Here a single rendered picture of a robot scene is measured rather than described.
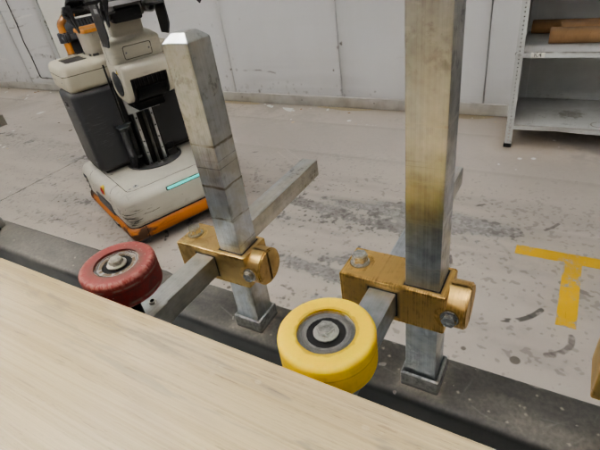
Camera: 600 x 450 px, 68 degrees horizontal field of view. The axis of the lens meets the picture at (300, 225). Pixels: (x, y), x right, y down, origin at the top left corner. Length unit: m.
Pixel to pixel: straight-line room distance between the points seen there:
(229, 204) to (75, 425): 0.28
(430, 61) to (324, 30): 3.09
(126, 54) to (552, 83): 2.33
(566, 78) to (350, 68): 1.36
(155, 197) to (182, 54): 1.72
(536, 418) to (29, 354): 0.51
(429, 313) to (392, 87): 2.92
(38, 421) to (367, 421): 0.24
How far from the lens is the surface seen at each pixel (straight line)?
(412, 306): 0.48
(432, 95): 0.37
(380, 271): 0.49
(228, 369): 0.37
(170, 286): 0.58
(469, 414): 0.58
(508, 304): 1.73
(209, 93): 0.50
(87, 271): 0.52
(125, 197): 2.16
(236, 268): 0.59
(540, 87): 3.14
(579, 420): 0.60
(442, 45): 0.36
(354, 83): 3.44
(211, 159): 0.52
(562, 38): 2.74
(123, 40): 2.09
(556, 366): 1.59
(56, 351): 0.45
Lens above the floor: 1.18
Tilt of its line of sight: 33 degrees down
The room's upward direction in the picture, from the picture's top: 9 degrees counter-clockwise
